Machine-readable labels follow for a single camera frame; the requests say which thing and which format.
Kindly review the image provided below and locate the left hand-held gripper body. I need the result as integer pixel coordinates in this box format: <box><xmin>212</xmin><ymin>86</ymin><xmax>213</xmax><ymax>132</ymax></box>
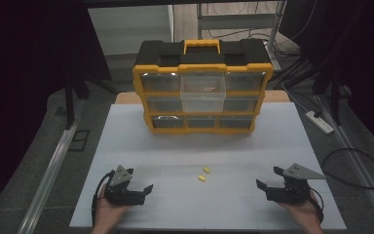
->
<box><xmin>103</xmin><ymin>164</ymin><xmax>146</xmax><ymax>207</ymax></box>

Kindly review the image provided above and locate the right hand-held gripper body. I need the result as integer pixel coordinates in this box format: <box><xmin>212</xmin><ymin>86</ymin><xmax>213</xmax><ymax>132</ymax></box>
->
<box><xmin>265</xmin><ymin>162</ymin><xmax>327</xmax><ymax>206</ymax></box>

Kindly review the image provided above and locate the clear plastic drawer bin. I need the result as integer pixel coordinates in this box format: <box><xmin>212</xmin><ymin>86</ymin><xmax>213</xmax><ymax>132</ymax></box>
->
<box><xmin>179</xmin><ymin>71</ymin><xmax>228</xmax><ymax>114</ymax></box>

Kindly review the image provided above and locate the person's left hand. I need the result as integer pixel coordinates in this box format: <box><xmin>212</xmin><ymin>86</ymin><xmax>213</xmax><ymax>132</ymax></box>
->
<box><xmin>93</xmin><ymin>186</ymin><xmax>132</xmax><ymax>229</ymax></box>

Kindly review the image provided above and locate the person's right hand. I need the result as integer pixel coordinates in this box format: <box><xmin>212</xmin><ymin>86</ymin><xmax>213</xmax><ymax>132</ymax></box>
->
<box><xmin>277</xmin><ymin>190</ymin><xmax>322</xmax><ymax>229</ymax></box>

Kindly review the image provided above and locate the white power strip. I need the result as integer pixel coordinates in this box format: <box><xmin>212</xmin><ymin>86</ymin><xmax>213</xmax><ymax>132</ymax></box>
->
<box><xmin>305</xmin><ymin>110</ymin><xmax>335</xmax><ymax>136</ymax></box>

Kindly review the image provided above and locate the black metal stand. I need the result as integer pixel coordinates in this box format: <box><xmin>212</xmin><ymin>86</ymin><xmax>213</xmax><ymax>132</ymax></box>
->
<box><xmin>63</xmin><ymin>72</ymin><xmax>120</xmax><ymax>131</ymax></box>
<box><xmin>311</xmin><ymin>62</ymin><xmax>353</xmax><ymax>127</ymax></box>

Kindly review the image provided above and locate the set of transparent cabinet drawers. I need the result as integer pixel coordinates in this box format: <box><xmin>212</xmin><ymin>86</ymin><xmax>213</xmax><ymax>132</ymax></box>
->
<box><xmin>140</xmin><ymin>71</ymin><xmax>268</xmax><ymax>130</ymax></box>

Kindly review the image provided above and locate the yellow and black parts organizer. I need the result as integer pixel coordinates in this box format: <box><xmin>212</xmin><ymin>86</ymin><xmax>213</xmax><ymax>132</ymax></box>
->
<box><xmin>131</xmin><ymin>38</ymin><xmax>275</xmax><ymax>136</ymax></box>

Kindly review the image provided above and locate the grey metal pole stand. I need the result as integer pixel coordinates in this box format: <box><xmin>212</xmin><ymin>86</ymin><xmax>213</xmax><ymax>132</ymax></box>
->
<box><xmin>265</xmin><ymin>0</ymin><xmax>289</xmax><ymax>73</ymax></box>

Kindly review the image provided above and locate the white panel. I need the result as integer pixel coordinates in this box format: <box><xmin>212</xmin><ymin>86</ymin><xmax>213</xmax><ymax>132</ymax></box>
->
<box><xmin>87</xmin><ymin>4</ymin><xmax>175</xmax><ymax>57</ymax></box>

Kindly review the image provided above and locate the dark curtain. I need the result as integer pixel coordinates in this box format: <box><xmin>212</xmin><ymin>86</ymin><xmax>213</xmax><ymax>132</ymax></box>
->
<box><xmin>0</xmin><ymin>0</ymin><xmax>113</xmax><ymax>225</ymax></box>
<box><xmin>278</xmin><ymin>0</ymin><xmax>374</xmax><ymax>157</ymax></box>

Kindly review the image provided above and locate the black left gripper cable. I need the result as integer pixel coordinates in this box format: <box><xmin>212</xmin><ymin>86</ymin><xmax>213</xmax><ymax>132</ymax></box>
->
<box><xmin>91</xmin><ymin>171</ymin><xmax>115</xmax><ymax>227</ymax></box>

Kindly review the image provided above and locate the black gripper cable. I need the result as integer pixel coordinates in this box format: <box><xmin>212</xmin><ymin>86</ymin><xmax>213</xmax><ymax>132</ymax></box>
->
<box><xmin>308</xmin><ymin>186</ymin><xmax>325</xmax><ymax>224</ymax></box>
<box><xmin>91</xmin><ymin>171</ymin><xmax>115</xmax><ymax>227</ymax></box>

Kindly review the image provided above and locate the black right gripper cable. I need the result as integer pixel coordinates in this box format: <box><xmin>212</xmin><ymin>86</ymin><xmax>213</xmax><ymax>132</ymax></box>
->
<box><xmin>308</xmin><ymin>186</ymin><xmax>325</xmax><ymax>224</ymax></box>

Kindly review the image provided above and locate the black square floor frame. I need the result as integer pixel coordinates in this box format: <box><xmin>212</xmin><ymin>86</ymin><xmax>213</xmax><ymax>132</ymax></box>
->
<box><xmin>67</xmin><ymin>129</ymin><xmax>91</xmax><ymax>153</ymax></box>

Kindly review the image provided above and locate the black looped floor cable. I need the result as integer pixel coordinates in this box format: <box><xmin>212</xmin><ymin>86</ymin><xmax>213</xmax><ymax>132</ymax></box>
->
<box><xmin>319</xmin><ymin>147</ymin><xmax>374</xmax><ymax>191</ymax></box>

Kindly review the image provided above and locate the aluminium floor rail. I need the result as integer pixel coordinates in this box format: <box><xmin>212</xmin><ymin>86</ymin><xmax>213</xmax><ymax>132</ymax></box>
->
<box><xmin>314</xmin><ymin>93</ymin><xmax>374</xmax><ymax>232</ymax></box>
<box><xmin>15</xmin><ymin>99</ymin><xmax>86</xmax><ymax>234</ymax></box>

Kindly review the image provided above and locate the white power strip cable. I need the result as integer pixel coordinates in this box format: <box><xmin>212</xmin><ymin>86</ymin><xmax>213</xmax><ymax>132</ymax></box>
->
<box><xmin>281</xmin><ymin>82</ymin><xmax>317</xmax><ymax>115</ymax></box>

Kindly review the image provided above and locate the bundle of black floor cables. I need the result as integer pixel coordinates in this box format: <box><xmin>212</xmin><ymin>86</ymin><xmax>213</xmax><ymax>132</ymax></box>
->
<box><xmin>272</xmin><ymin>53</ymin><xmax>315</xmax><ymax>91</ymax></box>

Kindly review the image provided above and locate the yellow carry handle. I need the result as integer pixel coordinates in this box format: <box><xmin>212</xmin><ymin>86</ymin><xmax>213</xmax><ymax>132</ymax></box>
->
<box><xmin>183</xmin><ymin>39</ymin><xmax>222</xmax><ymax>56</ymax></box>

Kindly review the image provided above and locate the grey metal frame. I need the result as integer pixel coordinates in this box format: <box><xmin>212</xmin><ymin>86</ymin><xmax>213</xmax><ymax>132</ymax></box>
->
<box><xmin>196</xmin><ymin>2</ymin><xmax>279</xmax><ymax>41</ymax></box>

